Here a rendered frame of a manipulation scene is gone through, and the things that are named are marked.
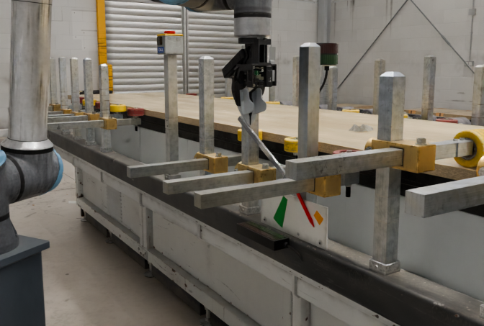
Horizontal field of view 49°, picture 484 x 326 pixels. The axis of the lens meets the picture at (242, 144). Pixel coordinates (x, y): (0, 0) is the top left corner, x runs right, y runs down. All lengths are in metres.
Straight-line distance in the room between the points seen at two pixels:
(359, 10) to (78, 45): 5.51
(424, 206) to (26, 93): 1.25
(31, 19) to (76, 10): 7.62
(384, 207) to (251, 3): 0.55
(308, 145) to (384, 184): 0.24
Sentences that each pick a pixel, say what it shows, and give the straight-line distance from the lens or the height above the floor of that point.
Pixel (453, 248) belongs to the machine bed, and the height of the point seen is 0.71.
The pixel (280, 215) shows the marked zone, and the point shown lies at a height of 0.74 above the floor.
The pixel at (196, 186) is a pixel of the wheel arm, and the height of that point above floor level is 0.81.
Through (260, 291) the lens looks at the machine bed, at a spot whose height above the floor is 0.30.
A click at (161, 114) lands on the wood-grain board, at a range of 2.43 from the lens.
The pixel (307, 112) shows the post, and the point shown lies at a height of 1.01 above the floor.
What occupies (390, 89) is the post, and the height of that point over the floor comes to 1.07.
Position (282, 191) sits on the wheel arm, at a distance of 1.17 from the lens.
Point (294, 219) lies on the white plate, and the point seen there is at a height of 0.74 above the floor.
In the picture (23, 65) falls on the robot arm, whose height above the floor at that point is 1.12.
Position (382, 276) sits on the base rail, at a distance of 1.12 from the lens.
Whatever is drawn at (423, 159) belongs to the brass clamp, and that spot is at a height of 0.95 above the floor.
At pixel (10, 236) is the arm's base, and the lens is 1.64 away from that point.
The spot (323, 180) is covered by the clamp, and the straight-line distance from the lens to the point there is 1.20.
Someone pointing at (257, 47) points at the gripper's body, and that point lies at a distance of 1.26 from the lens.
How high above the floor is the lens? 1.12
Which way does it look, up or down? 9 degrees down
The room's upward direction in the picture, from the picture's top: straight up
